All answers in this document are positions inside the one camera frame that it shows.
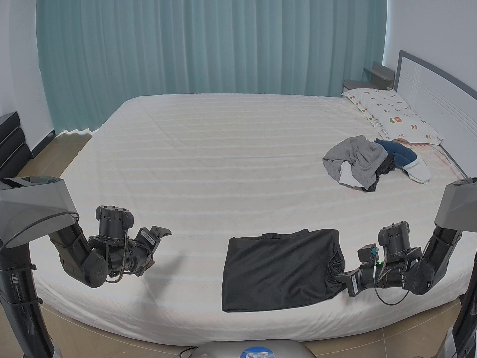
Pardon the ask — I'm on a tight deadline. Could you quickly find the grey bedside table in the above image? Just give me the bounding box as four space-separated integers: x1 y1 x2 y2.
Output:
343 61 396 95

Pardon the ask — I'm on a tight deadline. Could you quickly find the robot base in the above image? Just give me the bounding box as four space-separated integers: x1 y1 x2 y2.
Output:
194 342 310 358

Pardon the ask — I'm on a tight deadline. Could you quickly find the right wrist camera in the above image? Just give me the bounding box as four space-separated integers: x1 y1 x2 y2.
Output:
357 243 380 265

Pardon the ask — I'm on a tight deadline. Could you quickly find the black T-shirt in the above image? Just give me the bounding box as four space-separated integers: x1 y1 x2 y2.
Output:
221 228 346 313

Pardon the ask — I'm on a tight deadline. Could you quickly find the pile of clothes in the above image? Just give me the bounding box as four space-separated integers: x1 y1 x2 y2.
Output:
322 135 432 193

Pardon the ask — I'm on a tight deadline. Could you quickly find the white printed pillow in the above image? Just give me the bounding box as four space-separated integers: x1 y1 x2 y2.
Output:
342 87 444 144

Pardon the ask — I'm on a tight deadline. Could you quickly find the black chest of drawers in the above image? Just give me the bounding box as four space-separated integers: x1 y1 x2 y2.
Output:
0 112 32 180

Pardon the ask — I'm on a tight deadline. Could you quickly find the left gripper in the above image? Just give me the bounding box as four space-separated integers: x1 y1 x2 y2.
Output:
112 226 172 277

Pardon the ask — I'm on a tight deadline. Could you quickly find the blue-green curtain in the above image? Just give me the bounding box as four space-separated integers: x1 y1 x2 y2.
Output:
37 0 183 133
181 0 388 98

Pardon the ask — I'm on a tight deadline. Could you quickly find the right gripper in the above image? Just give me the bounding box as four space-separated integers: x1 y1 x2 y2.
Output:
346 265 405 297

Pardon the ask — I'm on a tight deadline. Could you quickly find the bed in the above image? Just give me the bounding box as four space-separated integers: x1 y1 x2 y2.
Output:
28 50 477 344

